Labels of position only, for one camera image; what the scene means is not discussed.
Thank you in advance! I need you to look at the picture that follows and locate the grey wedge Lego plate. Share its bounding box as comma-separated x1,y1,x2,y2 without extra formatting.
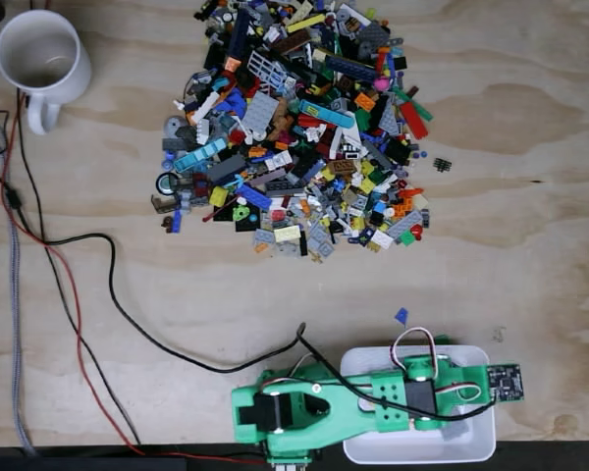
378,104,402,136

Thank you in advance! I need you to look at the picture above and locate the dark grey Lego plate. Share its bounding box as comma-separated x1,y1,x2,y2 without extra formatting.
357,22,390,48

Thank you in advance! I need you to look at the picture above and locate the grey square Lego plate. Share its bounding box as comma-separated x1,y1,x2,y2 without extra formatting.
241,91,280,131

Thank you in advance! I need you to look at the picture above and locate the thin black cable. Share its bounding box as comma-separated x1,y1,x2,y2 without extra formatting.
17,87,142,446

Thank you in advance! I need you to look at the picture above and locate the black Lego tyre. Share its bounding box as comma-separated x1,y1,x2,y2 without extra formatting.
155,171,178,196

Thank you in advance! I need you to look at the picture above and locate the dark blue long Lego plate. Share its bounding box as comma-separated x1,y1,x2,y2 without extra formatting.
325,52,378,83

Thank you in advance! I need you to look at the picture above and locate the white red servo cable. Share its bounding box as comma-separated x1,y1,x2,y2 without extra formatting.
390,327,439,380

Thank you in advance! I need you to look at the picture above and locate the thick black camera cable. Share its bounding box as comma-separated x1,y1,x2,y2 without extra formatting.
0,171,500,423

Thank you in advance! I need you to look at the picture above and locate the light grey Lego plate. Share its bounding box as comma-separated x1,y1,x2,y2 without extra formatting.
307,235,335,259

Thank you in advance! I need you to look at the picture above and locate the red long Lego plate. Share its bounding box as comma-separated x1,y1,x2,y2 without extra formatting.
400,101,431,141

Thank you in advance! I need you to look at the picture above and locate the dark grey Lego brick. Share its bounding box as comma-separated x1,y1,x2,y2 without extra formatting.
205,154,247,183

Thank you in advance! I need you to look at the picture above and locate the dark blue long Lego brick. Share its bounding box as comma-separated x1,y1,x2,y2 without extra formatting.
227,8,251,58

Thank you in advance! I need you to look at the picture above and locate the tan Lego panel piece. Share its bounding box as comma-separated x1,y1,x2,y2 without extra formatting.
150,194,176,216

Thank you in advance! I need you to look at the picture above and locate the black camera circuit board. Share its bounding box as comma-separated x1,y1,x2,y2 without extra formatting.
487,362,525,402

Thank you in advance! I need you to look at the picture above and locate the yellow long Lego plate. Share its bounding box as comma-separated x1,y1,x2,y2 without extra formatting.
286,13,327,34

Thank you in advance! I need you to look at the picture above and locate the grey braided cable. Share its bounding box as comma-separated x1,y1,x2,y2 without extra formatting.
0,117,36,456

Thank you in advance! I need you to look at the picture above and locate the light blue long Lego plate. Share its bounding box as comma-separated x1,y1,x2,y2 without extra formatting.
297,99,355,128

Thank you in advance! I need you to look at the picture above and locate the white lattice Lego piece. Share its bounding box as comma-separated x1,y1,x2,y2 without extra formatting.
247,50,282,84

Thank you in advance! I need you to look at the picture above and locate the white plastic bin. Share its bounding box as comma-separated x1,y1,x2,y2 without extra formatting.
339,344,497,465

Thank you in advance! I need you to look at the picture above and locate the white ceramic mug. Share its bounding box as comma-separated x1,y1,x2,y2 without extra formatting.
0,9,93,136

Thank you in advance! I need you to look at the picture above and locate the grey long Lego plate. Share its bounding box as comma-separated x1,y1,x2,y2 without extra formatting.
387,209,423,241

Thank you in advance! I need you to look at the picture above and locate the teal Lego car piece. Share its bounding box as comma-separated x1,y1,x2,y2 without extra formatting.
172,137,229,173

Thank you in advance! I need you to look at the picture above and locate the short white servo cable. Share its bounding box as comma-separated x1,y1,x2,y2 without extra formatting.
435,382,483,406

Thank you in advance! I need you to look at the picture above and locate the dark brown long Lego brick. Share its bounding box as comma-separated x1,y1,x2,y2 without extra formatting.
273,32,311,55

